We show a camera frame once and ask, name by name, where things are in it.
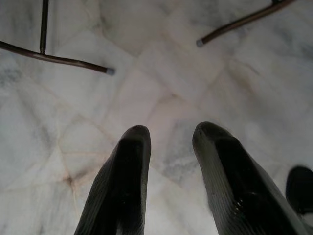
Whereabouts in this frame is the black robot foot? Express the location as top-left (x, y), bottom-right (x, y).
top-left (285, 165), bottom-right (313, 216)

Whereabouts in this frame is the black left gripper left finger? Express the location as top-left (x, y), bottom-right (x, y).
top-left (73, 125), bottom-right (152, 235)

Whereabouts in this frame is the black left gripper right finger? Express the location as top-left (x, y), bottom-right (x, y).
top-left (192, 121), bottom-right (311, 235)

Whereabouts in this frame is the dark metal table leg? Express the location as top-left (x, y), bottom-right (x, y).
top-left (0, 0), bottom-right (115, 75)
top-left (195, 0), bottom-right (296, 47)

